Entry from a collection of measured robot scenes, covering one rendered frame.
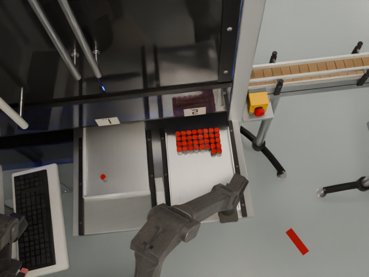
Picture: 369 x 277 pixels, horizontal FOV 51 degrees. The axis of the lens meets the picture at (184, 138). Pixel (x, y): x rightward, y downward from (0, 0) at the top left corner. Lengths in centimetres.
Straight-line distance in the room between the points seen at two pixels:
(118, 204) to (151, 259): 73
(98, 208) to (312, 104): 169
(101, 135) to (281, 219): 127
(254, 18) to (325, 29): 204
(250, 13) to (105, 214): 93
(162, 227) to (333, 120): 201
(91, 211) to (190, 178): 41
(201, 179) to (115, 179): 35
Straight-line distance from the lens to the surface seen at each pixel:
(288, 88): 171
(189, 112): 151
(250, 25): 111
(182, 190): 155
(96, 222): 158
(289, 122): 267
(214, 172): 157
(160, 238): 88
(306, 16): 315
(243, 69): 129
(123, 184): 159
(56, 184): 175
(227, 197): 119
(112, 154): 163
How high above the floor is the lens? 238
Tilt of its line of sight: 68 degrees down
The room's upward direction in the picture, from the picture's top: 8 degrees counter-clockwise
